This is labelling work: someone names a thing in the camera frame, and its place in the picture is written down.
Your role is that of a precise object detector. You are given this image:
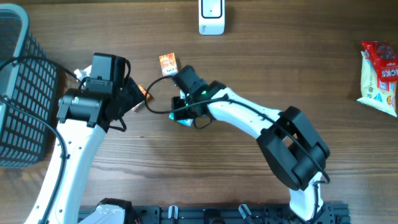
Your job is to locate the orange Kleenex Cherish pack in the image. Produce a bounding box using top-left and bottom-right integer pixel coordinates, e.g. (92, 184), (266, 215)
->
(131, 85), (154, 112)

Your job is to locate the teal Kleenex tissue pack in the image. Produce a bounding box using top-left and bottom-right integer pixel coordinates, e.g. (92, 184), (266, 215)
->
(169, 113), (193, 127)

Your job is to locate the orange Kleenex Enjoy pack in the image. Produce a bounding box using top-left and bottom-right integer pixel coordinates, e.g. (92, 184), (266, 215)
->
(159, 53), (178, 77)

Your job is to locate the yellow chips bag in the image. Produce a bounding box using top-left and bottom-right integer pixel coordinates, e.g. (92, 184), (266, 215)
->
(357, 51), (397, 118)

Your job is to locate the red snack packet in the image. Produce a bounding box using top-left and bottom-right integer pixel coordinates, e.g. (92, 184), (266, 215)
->
(361, 41), (397, 82)

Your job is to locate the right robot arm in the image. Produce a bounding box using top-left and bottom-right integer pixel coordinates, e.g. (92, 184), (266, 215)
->
(172, 65), (330, 223)

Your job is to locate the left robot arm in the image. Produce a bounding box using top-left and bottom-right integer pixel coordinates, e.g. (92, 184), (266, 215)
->
(26, 53), (144, 223)

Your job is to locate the white barcode scanner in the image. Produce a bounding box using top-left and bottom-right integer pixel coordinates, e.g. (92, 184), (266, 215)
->
(198, 0), (225, 35)

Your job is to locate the grey plastic shopping basket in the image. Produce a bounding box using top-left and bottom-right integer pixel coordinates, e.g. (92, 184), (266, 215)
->
(1, 4), (58, 168)

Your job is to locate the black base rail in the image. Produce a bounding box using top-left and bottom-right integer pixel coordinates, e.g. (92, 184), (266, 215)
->
(77, 203), (351, 224)

